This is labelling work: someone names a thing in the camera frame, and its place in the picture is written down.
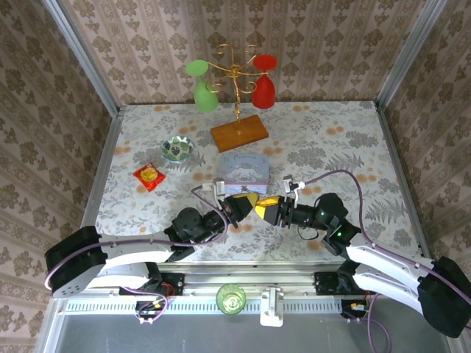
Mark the gold rack with wooden base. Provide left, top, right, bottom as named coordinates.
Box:
left=205, top=43, right=269, bottom=154

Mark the thin black cable loop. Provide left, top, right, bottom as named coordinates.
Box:
left=298, top=224, right=320, bottom=240

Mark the aluminium frame post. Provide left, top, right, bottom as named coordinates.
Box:
left=375, top=0, right=450, bottom=107
left=43, top=0, right=121, bottom=118

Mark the leaf pattern bowl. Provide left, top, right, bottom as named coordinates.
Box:
left=161, top=135, right=196, bottom=165

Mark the grey metal panel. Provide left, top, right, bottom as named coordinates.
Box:
left=36, top=297, right=471, bottom=353

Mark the aluminium table side rail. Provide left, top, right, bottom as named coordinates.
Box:
left=81, top=106, right=124, bottom=229
left=374, top=101, right=433, bottom=258

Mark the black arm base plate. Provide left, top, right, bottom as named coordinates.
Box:
left=118, top=271, right=185, bottom=297
left=314, top=271, right=369, bottom=297

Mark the blue cartoon tin box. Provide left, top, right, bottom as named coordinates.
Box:
left=219, top=153, right=272, bottom=196

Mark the red plastic wine glass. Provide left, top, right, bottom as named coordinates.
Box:
left=252, top=54, right=277, bottom=110

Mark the floral tablecloth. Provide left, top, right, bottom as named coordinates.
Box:
left=95, top=101, right=422, bottom=264

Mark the green drinking cup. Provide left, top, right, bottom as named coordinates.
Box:
left=216, top=283, right=247, bottom=316

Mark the black connector box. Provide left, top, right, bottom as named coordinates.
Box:
left=340, top=298, right=370, bottom=320
left=135, top=299, right=167, bottom=320

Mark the aluminium front rail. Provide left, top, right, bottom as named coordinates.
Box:
left=154, top=260, right=350, bottom=297

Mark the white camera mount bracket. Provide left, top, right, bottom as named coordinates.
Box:
left=259, top=287, right=285, bottom=328

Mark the green plastic wine glass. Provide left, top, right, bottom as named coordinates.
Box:
left=185, top=58, right=220, bottom=113

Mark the red snack packet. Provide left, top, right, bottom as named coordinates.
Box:
left=132, top=163, right=166, bottom=193

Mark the slotted metal cable duct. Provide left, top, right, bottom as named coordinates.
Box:
left=64, top=298, right=345, bottom=314

